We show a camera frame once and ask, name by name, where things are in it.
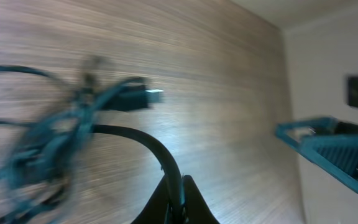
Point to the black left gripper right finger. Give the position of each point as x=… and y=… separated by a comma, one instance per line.
x=197, y=211

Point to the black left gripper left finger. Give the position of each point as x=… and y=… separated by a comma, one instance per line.
x=157, y=208

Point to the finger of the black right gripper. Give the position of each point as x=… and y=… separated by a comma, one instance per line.
x=327, y=142

